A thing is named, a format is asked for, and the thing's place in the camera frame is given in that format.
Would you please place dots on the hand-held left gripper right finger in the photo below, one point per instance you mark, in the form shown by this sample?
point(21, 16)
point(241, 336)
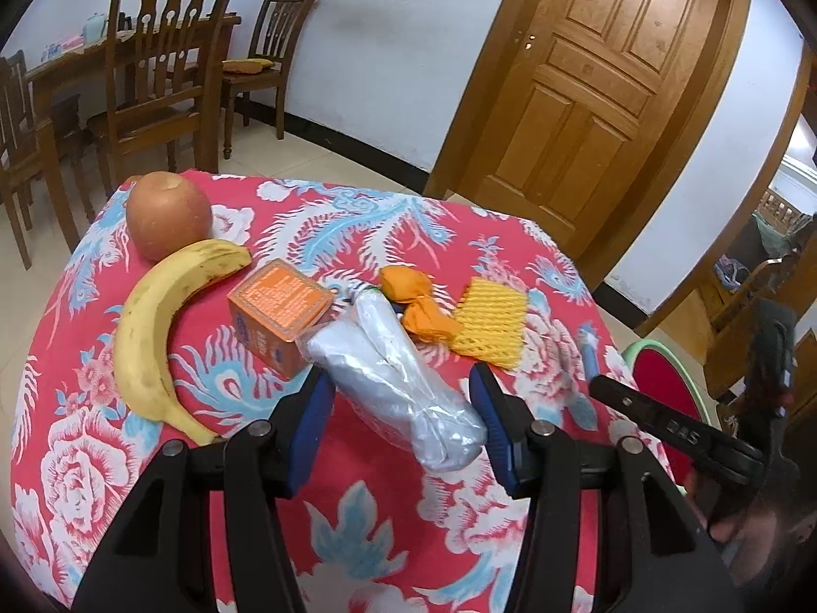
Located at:
point(501, 434)

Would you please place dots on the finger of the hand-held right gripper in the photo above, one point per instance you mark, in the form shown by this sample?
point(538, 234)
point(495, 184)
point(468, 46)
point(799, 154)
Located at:
point(657, 421)

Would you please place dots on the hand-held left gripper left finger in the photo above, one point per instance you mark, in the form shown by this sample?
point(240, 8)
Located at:
point(309, 434)

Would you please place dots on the green bin with red inside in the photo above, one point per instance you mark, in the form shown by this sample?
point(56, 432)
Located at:
point(664, 383)

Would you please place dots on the blue grey tube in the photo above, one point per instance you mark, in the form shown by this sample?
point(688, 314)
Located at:
point(588, 357)

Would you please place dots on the clear white plastic bag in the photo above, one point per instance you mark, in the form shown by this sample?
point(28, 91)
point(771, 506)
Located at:
point(402, 383)

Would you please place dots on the yellow foam fruit net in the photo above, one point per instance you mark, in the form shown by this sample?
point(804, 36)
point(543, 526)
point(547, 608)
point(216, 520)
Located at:
point(488, 319)

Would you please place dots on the orange cardboard box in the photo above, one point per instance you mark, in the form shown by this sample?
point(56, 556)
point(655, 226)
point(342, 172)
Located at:
point(281, 313)

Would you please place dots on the orange wrapper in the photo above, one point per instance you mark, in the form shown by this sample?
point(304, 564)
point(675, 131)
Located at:
point(415, 303)

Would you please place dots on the person's right hand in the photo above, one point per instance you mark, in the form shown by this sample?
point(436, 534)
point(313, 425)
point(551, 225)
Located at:
point(766, 536)

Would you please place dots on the red floral tablecloth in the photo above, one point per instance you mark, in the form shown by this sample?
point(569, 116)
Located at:
point(357, 523)

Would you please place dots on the wooden bunk bed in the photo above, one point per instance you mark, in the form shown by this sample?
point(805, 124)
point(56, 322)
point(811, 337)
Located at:
point(775, 223)

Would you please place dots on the yellow banana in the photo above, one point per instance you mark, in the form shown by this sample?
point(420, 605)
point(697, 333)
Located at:
point(147, 332)

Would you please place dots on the red apple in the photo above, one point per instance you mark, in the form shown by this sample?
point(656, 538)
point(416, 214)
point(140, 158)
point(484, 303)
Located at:
point(167, 217)

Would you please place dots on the wooden door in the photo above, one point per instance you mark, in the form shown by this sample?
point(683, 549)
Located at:
point(606, 76)

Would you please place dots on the yellow seat cushion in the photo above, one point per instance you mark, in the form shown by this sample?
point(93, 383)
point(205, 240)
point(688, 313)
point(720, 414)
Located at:
point(249, 65)

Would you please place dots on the wooden chair with cushion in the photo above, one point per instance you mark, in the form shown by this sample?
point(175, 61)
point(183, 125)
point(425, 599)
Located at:
point(268, 32)

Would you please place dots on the tall wooden chair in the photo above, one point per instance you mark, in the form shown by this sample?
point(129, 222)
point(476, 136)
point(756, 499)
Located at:
point(159, 45)

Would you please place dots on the low wooden chair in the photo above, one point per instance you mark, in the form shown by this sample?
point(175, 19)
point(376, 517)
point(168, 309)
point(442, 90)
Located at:
point(13, 140)

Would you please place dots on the wooden dining table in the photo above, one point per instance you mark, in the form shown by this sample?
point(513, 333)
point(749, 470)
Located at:
point(76, 70)

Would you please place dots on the pink packet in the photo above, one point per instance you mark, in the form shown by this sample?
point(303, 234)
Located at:
point(64, 46)

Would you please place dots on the pale green teapot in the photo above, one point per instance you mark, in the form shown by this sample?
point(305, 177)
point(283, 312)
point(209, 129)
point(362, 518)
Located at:
point(94, 24)

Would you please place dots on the wooden doorway frame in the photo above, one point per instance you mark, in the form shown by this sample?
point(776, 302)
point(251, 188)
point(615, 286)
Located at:
point(692, 268)

